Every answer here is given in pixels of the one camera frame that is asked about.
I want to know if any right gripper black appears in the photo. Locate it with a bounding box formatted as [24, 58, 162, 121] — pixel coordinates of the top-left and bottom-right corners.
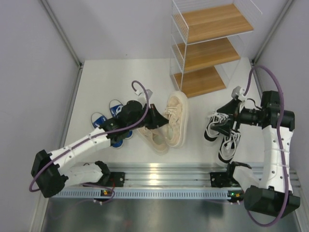
[211, 98, 262, 137]

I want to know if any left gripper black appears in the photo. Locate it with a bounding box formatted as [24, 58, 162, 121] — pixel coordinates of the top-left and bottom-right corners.
[127, 103, 169, 131]

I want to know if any beige lace sneaker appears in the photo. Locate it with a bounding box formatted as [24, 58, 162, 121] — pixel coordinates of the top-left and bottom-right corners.
[160, 91, 189, 148]
[137, 127, 169, 155]

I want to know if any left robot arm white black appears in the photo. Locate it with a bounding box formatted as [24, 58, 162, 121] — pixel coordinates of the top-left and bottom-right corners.
[31, 101, 169, 198]

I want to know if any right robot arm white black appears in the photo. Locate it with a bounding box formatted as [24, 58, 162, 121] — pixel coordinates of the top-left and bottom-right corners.
[204, 87, 300, 218]

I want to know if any black white sneaker upper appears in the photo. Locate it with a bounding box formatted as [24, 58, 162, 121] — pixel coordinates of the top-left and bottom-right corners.
[204, 111, 230, 145]

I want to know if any black white sneaker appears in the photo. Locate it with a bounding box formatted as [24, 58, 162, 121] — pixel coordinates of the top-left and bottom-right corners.
[204, 111, 230, 145]
[216, 130, 241, 167]

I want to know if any black white sneaker lower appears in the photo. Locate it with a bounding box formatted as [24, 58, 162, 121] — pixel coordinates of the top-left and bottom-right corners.
[216, 130, 241, 167]

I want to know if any blue canvas sneaker inner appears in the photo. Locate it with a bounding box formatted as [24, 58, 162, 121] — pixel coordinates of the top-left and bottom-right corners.
[109, 99, 133, 144]

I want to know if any blue canvas sneaker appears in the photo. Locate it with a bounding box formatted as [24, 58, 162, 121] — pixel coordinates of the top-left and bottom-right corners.
[109, 99, 133, 144]
[90, 112, 124, 148]

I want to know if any blue canvas sneaker outer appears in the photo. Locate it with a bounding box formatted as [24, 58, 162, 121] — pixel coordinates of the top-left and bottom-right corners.
[90, 112, 124, 148]

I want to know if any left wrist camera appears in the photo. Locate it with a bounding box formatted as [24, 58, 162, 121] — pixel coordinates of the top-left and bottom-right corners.
[135, 89, 153, 100]

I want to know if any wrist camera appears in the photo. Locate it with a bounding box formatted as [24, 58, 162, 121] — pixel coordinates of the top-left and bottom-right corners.
[231, 86, 246, 102]
[135, 89, 153, 100]

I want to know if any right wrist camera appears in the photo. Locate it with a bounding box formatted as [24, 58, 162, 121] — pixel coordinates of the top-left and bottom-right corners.
[231, 86, 246, 102]

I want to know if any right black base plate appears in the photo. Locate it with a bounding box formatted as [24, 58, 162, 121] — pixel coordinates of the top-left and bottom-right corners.
[210, 172, 240, 188]

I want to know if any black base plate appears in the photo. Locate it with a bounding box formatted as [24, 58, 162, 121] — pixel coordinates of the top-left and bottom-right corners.
[210, 172, 240, 188]
[96, 172, 126, 187]

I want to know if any aluminium mounting rail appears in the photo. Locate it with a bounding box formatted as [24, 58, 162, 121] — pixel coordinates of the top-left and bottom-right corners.
[41, 161, 301, 188]

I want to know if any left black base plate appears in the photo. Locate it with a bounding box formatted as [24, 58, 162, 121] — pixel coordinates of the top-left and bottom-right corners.
[96, 172, 126, 187]

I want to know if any white wire wooden shoe shelf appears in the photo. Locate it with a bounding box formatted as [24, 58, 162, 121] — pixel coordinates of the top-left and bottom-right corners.
[170, 0, 262, 98]

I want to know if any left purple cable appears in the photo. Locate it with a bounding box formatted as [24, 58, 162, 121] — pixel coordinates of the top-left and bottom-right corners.
[28, 81, 151, 201]

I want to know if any perforated cable duct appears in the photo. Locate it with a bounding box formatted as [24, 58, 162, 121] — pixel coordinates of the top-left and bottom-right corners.
[54, 188, 242, 200]

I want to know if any right aluminium frame post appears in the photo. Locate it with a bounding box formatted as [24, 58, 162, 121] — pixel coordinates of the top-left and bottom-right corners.
[252, 0, 294, 65]

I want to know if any aluminium frame post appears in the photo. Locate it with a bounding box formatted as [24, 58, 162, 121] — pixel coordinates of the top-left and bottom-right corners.
[252, 0, 294, 65]
[40, 0, 84, 68]

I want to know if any left aluminium frame post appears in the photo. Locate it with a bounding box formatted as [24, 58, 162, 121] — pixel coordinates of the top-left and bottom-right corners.
[40, 0, 84, 68]

